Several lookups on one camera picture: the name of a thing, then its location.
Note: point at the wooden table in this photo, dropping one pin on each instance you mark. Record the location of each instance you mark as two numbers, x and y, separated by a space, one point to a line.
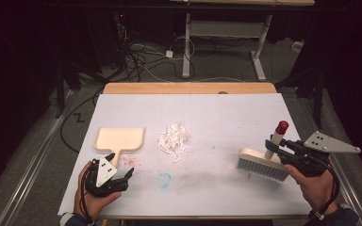
185 88

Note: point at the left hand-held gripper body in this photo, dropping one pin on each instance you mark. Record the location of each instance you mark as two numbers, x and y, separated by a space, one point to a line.
105 172

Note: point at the person's right hand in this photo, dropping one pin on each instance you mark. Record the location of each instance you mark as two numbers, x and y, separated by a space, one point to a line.
314 188

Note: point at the white power adapter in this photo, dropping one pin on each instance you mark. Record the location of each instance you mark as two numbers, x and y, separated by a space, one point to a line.
169 54

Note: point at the black metal stand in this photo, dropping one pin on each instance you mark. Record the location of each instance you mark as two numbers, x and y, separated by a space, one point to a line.
60 91

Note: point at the cream plastic dustpan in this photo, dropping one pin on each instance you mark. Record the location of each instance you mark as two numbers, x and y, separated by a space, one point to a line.
119 139

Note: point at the white metal desk frame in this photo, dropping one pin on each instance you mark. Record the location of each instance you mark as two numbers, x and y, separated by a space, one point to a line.
223 29

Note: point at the metal floor rail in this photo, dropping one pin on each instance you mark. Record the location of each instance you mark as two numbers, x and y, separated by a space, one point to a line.
348 185
34 160

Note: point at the person's left hand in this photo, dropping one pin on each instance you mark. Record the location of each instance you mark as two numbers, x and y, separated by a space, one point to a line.
95 202

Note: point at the small white box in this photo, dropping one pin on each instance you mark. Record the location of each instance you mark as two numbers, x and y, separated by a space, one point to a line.
297 46

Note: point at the pile of white paper scraps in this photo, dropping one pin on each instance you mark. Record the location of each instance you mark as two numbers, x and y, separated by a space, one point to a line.
172 141

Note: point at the white sheet table cover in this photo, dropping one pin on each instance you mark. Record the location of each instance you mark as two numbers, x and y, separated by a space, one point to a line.
207 119

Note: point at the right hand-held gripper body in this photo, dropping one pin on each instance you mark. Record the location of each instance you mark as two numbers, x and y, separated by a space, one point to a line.
308 160

